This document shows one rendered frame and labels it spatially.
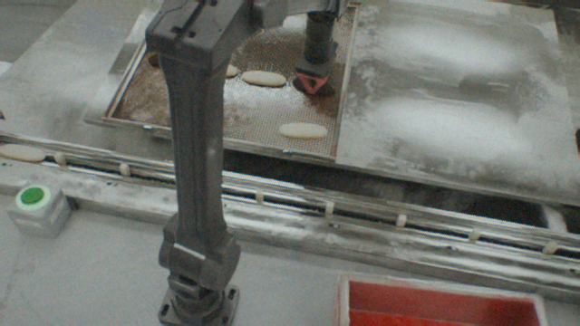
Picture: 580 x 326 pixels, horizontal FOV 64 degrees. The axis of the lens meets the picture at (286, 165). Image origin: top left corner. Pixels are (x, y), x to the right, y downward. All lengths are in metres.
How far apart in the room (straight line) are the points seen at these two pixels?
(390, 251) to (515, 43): 0.67
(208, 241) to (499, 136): 0.69
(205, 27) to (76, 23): 1.09
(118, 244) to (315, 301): 0.38
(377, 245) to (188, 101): 0.50
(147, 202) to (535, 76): 0.92
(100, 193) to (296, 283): 0.41
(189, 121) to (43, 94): 0.81
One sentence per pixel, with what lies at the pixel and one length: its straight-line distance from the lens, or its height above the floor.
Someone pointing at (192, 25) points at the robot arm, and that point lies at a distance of 0.48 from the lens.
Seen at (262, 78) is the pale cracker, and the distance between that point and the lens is 1.07.
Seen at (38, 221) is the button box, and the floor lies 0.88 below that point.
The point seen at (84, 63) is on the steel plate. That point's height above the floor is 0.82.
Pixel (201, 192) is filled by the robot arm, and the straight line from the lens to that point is 0.58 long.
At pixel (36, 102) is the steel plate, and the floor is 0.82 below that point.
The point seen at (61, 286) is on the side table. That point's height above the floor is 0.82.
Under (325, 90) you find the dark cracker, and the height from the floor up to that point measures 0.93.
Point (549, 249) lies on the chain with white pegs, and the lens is 1.01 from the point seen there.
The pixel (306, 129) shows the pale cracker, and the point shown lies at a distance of 0.98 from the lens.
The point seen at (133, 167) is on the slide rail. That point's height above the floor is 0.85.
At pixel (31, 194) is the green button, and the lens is 0.94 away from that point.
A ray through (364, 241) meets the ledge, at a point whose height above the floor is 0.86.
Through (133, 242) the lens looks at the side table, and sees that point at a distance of 0.93.
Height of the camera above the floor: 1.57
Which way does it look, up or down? 47 degrees down
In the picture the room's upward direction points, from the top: 5 degrees clockwise
